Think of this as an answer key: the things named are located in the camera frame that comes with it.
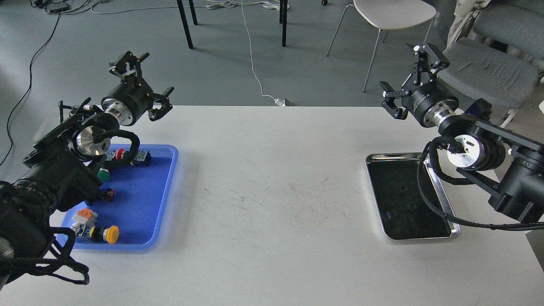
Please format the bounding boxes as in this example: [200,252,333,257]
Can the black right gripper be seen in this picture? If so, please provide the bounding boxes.
[380,43,459,128]

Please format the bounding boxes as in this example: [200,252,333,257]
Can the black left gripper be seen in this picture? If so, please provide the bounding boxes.
[101,51,175,126]

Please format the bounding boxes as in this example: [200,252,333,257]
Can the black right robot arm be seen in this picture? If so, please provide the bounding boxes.
[380,43,544,231]

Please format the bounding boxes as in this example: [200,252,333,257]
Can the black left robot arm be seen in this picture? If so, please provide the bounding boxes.
[0,51,173,285]

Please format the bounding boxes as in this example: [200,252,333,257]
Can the blue plastic tray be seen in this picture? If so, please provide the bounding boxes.
[74,144,178,250]

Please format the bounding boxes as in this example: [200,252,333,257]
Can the silver metal tray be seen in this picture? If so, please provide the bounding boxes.
[365,152,461,241]

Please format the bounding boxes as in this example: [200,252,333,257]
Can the white chair metal legs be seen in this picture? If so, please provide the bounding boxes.
[326,0,437,92]

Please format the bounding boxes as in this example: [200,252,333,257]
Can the black yellow contact block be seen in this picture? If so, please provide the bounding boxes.
[130,150,152,167]

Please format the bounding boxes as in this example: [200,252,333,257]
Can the grey upholstered chair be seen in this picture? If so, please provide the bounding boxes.
[438,0,544,128]

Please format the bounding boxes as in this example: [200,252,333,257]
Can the black table leg left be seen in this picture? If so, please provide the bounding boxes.
[176,0,198,50]

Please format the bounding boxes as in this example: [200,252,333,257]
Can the black table leg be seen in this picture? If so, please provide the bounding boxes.
[279,0,288,47]
[176,0,198,50]

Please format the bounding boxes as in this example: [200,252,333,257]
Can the orange white contact block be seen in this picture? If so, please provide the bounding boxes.
[71,208,99,238]

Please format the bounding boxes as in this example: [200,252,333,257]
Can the black table leg right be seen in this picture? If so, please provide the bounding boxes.
[279,0,288,47]

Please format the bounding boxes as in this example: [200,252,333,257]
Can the red push button switch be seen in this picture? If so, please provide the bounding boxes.
[106,148,126,162]

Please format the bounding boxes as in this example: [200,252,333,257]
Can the green push button switch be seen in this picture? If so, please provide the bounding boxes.
[97,168,111,182]

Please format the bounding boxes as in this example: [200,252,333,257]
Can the black push button switch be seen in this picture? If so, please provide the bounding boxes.
[96,188,116,200]

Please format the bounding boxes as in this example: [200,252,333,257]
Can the white floor cable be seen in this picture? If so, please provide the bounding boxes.
[91,0,295,107]

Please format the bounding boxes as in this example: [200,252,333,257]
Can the yellow push button switch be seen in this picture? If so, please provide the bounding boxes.
[87,225,120,244]

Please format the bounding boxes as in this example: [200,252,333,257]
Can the black floor cable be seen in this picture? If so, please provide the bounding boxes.
[0,0,92,167]

